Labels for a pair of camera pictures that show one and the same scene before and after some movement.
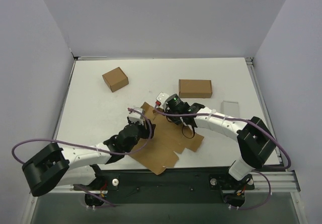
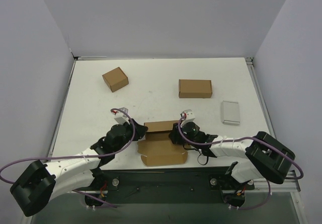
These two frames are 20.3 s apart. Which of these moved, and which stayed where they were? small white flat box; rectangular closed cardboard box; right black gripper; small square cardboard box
Moved: right black gripper
Stayed: rectangular closed cardboard box; small white flat box; small square cardboard box
